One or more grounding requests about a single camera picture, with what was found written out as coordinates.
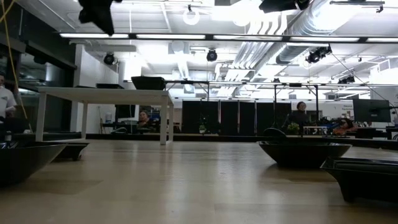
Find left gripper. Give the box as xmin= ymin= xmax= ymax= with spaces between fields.
xmin=78 ymin=0 xmax=122 ymax=35

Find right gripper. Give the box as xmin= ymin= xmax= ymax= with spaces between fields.
xmin=259 ymin=0 xmax=312 ymax=14

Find oval black plate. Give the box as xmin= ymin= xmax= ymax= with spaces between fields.
xmin=95 ymin=83 xmax=125 ymax=90
xmin=0 ymin=139 xmax=68 ymax=188

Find black ceiling spotlights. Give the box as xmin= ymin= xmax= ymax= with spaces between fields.
xmin=304 ymin=45 xmax=333 ymax=65

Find white perforated metal shelf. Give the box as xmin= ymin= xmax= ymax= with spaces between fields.
xmin=35 ymin=86 xmax=175 ymax=146

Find overhead LED light bar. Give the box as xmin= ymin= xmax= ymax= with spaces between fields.
xmin=58 ymin=32 xmax=398 ymax=44

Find black screen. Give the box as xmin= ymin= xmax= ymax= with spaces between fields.
xmin=114 ymin=104 xmax=137 ymax=119

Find person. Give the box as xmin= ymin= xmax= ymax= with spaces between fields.
xmin=0 ymin=73 xmax=18 ymax=142
xmin=136 ymin=110 xmax=158 ymax=132
xmin=283 ymin=101 xmax=312 ymax=135
xmin=331 ymin=117 xmax=358 ymax=136

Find black partition panels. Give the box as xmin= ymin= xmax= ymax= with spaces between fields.
xmin=182 ymin=99 xmax=293 ymax=135

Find small square black plate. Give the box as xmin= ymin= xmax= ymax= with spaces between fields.
xmin=53 ymin=141 xmax=90 ymax=162
xmin=320 ymin=156 xmax=398 ymax=203

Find black computer monitor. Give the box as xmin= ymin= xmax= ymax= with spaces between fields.
xmin=352 ymin=98 xmax=392 ymax=123

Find silver ventilation duct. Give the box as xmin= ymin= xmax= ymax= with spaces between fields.
xmin=275 ymin=0 xmax=346 ymax=65

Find white ring ceiling lamp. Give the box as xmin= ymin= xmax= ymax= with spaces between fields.
xmin=182 ymin=8 xmax=200 ymax=26

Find background black rig frame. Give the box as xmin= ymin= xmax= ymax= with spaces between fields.
xmin=164 ymin=80 xmax=320 ymax=131

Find yellow cable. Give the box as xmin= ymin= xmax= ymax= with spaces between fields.
xmin=0 ymin=0 xmax=34 ymax=134

